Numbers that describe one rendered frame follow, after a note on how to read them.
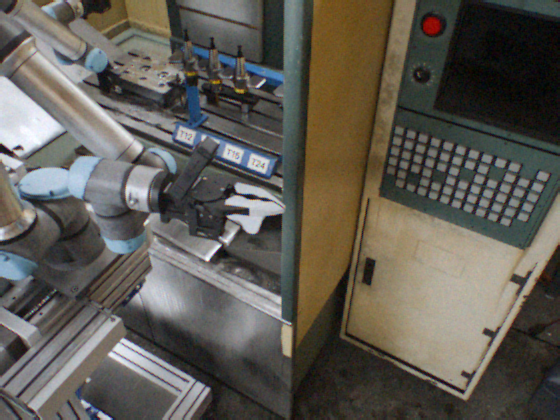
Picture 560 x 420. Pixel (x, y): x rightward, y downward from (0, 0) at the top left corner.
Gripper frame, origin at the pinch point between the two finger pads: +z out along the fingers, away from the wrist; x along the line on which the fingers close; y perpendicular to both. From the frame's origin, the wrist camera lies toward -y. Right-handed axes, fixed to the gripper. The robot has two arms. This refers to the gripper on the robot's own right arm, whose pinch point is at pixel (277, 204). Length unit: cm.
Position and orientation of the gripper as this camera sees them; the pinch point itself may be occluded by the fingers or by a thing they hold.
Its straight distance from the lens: 81.0
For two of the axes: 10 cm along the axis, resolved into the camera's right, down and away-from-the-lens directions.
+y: -0.4, 7.9, 6.1
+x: -2.6, 5.8, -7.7
